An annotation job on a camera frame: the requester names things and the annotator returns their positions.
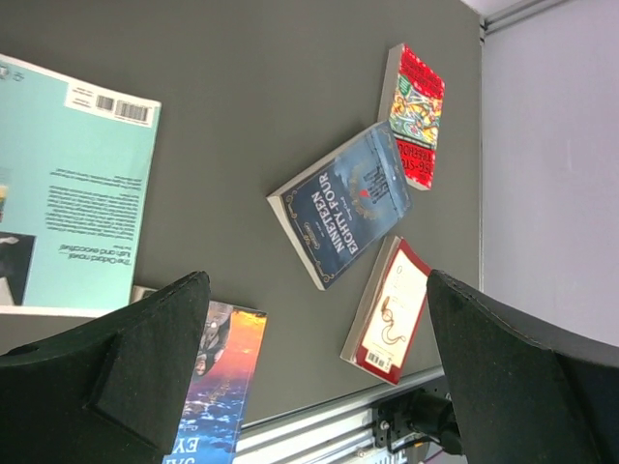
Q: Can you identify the light teal paperback book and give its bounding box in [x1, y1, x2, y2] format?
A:
[1, 56, 162, 317]

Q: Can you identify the blue Jane Eyre book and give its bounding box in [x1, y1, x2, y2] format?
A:
[162, 301, 267, 464]

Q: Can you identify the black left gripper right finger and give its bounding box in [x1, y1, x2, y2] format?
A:
[427, 270, 618, 463]

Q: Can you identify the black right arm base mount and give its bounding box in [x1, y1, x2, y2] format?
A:
[371, 389, 464, 455]

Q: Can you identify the dark blue Nineteen Eighty-Four book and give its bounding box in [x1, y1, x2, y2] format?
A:
[267, 121, 412, 291]

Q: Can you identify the red Edward Tulane book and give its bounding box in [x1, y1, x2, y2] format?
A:
[339, 235, 430, 385]

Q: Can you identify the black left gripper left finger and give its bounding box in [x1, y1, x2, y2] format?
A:
[1, 272, 210, 463]

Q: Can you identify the red treehouse book on table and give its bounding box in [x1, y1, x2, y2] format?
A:
[377, 43, 445, 190]

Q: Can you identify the aluminium front rail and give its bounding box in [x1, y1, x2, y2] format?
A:
[234, 366, 443, 463]

